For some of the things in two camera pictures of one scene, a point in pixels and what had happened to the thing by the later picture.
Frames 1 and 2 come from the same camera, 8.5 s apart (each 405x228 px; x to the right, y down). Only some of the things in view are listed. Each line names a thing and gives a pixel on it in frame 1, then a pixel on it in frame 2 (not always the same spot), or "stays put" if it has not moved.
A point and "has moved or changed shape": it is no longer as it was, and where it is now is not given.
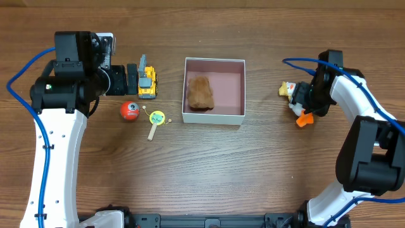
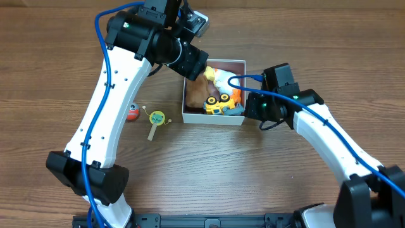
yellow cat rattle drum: x=156 y=118 stays put
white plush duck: x=287 y=89 has moved or changed shape
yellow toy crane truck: x=147 y=80 -> x=225 y=106
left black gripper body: x=131 y=79 -> x=196 y=67
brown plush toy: x=200 y=94 stays put
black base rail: x=299 y=219 stays put
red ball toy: x=130 y=110 stays put
